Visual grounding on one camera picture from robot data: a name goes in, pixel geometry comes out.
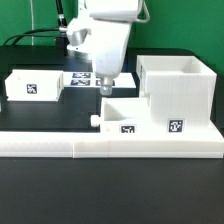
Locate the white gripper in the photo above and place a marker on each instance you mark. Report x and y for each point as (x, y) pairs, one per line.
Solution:
(109, 43)

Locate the white front drawer box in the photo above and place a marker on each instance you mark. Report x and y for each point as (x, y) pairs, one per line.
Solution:
(122, 115)

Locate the white drawer box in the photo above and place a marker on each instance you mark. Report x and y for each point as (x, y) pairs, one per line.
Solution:
(34, 85)
(122, 115)

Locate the white drawer cabinet housing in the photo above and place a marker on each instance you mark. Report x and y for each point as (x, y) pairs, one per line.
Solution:
(180, 90)

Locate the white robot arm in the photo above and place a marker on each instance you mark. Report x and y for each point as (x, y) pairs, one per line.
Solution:
(79, 30)

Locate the white marker tag plate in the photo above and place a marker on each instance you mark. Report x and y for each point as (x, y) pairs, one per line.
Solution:
(89, 80)

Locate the white L-shaped fixture wall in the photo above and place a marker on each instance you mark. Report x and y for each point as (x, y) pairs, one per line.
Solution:
(150, 143)

